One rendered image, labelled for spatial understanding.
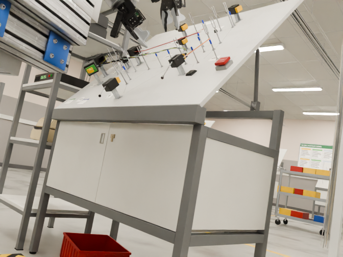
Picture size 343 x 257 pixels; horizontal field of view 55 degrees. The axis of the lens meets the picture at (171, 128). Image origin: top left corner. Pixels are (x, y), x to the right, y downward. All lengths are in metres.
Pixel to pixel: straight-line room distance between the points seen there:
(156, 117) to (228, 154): 0.32
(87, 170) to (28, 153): 7.82
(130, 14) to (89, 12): 0.39
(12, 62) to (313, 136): 12.28
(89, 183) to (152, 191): 0.47
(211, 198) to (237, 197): 0.18
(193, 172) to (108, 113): 0.60
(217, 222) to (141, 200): 0.32
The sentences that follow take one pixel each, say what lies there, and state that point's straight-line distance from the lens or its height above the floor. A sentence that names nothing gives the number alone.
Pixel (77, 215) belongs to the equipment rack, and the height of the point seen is 0.21.
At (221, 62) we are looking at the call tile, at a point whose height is 1.08.
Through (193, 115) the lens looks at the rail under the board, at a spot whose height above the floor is 0.82.
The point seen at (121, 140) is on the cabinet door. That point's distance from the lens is 1.56.
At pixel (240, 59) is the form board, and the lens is 1.45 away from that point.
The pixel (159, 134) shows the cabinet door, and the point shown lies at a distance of 1.36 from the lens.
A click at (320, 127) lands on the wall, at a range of 12.93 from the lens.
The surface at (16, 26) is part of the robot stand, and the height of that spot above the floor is 0.89.
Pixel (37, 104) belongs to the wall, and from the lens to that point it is 9.58.
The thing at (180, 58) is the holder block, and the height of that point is 1.12.
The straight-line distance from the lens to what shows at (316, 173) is 6.32.
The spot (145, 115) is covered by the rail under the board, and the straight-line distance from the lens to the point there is 1.39.
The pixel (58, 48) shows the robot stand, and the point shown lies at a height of 0.90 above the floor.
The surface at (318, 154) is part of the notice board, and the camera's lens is 12.75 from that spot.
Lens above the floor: 0.61
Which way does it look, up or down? 7 degrees up
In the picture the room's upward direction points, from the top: 10 degrees clockwise
